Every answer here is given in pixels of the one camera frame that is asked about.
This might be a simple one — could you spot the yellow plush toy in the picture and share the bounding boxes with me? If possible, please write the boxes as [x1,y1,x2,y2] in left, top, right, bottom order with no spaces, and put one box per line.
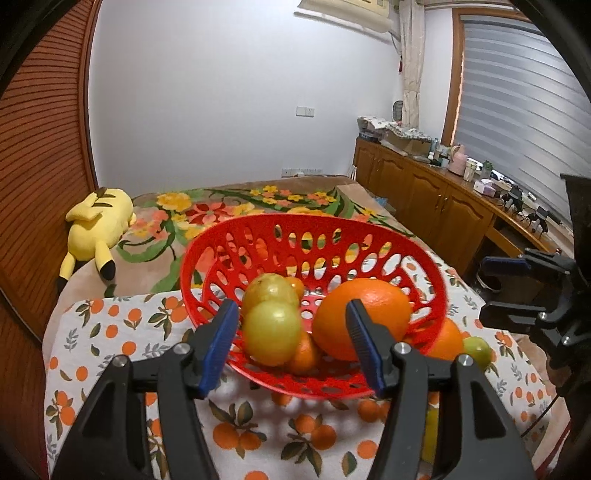
[58,187,137,291]

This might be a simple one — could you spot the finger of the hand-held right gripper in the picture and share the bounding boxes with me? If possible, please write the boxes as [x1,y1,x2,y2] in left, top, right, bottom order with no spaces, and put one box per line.
[478,299,552,334]
[479,255,533,283]

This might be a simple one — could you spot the small tangerine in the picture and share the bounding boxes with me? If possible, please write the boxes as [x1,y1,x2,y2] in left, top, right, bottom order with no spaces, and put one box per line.
[284,328,324,376]

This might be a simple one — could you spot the metal trash bin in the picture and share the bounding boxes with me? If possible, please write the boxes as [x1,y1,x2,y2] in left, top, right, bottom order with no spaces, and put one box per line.
[475,272,504,298]

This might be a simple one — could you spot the beige curtain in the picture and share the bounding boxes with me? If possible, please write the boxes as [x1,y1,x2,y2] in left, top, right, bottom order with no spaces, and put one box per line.
[398,0,426,132]

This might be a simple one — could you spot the large smooth orange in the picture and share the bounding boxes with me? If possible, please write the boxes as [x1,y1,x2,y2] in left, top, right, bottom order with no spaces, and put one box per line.
[313,279,413,361]

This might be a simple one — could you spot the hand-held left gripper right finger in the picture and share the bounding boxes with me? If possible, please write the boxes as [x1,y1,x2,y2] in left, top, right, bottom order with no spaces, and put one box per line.
[345,299,539,480]

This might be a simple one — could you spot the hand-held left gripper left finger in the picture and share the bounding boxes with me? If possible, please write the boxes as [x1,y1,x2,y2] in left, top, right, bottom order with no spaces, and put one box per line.
[51,299,241,480]

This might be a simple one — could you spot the grey striped window blind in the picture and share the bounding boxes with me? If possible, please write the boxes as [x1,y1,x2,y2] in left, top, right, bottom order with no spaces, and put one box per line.
[455,14,591,217]

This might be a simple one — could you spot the yellow-green passion fruit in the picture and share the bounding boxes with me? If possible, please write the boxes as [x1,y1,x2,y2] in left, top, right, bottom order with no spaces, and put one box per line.
[241,273,300,319]
[422,401,441,464]
[242,301,303,367]

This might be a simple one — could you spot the wooden louvered wardrobe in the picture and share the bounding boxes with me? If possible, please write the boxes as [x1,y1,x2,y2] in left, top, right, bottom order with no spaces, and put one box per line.
[0,0,105,342]

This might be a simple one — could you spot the tiny tangerine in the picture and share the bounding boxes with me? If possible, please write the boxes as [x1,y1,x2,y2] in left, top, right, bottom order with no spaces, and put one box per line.
[284,275,306,301]

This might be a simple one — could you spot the wooden sideboard cabinet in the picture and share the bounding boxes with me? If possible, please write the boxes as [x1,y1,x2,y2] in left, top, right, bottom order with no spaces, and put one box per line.
[353,138,578,296]

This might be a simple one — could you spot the small green passion fruit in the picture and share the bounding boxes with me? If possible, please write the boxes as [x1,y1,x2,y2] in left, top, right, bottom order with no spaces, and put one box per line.
[462,336,491,370]

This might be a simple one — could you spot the thin black cable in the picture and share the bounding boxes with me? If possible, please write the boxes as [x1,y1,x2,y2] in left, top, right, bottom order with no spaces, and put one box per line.
[519,388,571,439]

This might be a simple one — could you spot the orange-print white tablecloth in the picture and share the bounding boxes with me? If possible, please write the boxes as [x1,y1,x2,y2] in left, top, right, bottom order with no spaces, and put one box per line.
[44,258,571,480]

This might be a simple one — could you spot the floral cloth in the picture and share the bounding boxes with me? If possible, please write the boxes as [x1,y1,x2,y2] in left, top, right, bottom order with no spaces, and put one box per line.
[356,115,432,141]

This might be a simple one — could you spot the wooden window frame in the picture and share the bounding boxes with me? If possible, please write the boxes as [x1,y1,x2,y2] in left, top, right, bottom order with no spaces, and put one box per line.
[441,7,467,146]

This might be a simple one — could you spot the large orange with navel bump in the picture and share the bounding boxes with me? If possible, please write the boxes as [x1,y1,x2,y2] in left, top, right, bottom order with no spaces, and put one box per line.
[406,316,464,362]

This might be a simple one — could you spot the wall air conditioner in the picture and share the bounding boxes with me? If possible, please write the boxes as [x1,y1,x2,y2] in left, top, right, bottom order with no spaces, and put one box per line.
[295,0,393,33]

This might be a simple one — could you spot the red perforated plastic basket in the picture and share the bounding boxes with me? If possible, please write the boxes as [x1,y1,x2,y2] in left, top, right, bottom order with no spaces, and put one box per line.
[180,213,448,400]

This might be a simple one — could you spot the black device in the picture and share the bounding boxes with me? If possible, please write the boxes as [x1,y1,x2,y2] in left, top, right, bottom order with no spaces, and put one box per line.
[501,188,550,234]

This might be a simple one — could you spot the cardboard box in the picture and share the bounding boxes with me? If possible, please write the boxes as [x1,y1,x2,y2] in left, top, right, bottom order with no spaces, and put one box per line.
[381,131,432,158]

